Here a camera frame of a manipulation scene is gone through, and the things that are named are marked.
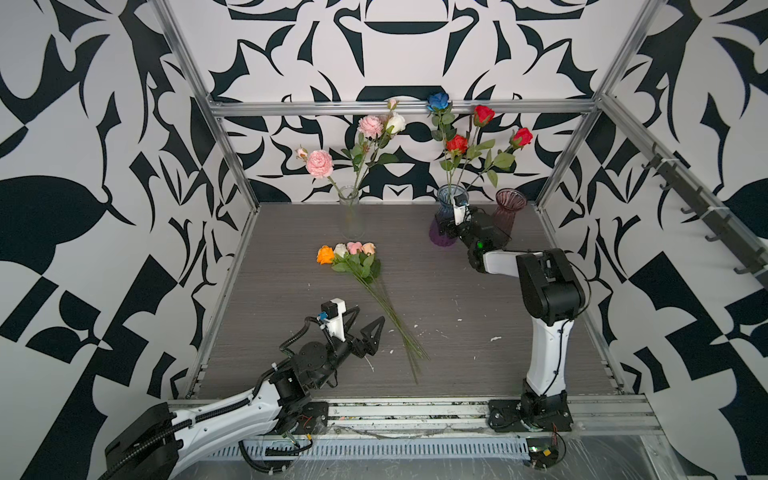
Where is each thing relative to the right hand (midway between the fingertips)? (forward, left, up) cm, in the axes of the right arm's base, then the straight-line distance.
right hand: (454, 205), depth 100 cm
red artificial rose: (+10, 0, +17) cm, 19 cm away
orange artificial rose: (-12, +43, -11) cm, 46 cm away
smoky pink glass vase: (0, -17, +1) cm, 17 cm away
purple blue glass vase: (-5, +4, +1) cm, 6 cm away
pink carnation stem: (-6, +39, +22) cm, 46 cm away
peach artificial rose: (-9, +29, -10) cm, 32 cm away
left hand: (-38, +26, +3) cm, 46 cm away
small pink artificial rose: (-8, +34, -10) cm, 36 cm away
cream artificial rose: (-10, +38, -10) cm, 40 cm away
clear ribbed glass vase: (0, +34, -6) cm, 35 cm away
